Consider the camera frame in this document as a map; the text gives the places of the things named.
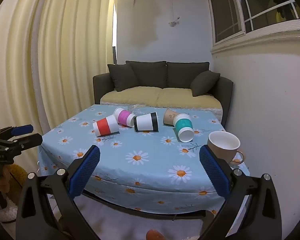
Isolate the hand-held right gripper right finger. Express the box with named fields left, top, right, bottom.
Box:
left=199, top=145, right=283, bottom=240

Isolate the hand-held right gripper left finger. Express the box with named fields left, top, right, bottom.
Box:
left=16, top=144, right=102, bottom=240

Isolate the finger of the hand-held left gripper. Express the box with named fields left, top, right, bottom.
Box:
left=0, top=133, right=43, bottom=155
left=0, top=124, right=34, bottom=140

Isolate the white cup with red sleeve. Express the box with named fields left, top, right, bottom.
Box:
left=92, top=114, right=120, bottom=137

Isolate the white cup with teal sleeve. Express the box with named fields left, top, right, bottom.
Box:
left=173, top=114, right=195, bottom=143

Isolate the white cup with pink sleeve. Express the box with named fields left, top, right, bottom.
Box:
left=114, top=107, right=137, bottom=127

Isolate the brown paper cup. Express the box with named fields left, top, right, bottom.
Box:
left=163, top=109, right=183, bottom=126

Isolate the white cup with black bands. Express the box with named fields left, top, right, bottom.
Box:
left=133, top=112, right=159, bottom=132

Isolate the yellow plush toy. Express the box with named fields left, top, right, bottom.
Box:
left=7, top=164, right=28, bottom=205

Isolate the beige ceramic mug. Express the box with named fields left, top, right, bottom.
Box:
left=207, top=131, right=246, bottom=166

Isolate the white fluffy cloth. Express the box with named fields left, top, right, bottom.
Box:
left=0, top=197, right=18, bottom=225

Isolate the blue daisy tablecloth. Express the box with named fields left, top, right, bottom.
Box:
left=37, top=104, right=250, bottom=214

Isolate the cream curtain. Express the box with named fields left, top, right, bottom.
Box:
left=0, top=0, right=118, bottom=180

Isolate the orange round object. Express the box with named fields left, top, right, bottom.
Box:
left=145, top=229, right=166, bottom=240

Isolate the dark grey sofa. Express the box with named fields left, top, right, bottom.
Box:
left=93, top=60, right=234, bottom=128

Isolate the dark grey throw pillow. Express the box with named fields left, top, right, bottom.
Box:
left=107, top=64, right=140, bottom=92
left=190, top=70, right=221, bottom=97

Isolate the yellow sofa cover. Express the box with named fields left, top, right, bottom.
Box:
left=100, top=86, right=224, bottom=127

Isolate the dark grey back cushion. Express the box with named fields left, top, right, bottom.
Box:
left=166, top=62, right=210, bottom=88
left=126, top=61, right=167, bottom=89

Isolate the white framed window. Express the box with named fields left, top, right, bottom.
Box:
left=204, top=0, right=300, bottom=54

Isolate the black table frame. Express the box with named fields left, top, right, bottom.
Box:
left=82, top=189, right=207, bottom=222

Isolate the hanging wall ornament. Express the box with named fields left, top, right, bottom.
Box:
left=168, top=0, right=180, bottom=28

